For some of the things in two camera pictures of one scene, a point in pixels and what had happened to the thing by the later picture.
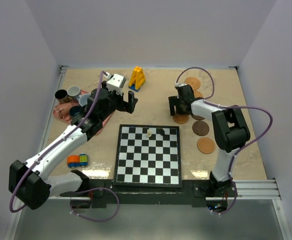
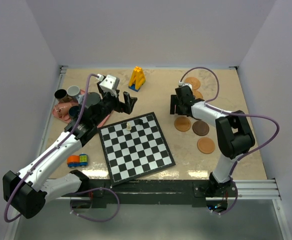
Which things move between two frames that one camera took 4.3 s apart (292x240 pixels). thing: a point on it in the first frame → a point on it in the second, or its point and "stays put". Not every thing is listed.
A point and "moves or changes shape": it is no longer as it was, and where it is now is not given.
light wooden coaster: [180, 119] moves or changes shape
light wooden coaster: [206, 145] stays put
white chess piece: [149, 133] → [128, 127]
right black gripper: [174, 101] stays put
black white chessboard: [148, 155] moves or changes shape
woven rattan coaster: [193, 82] stays put
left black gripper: [125, 106] stays put
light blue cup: [82, 99] stays put
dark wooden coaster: [200, 128] stays put
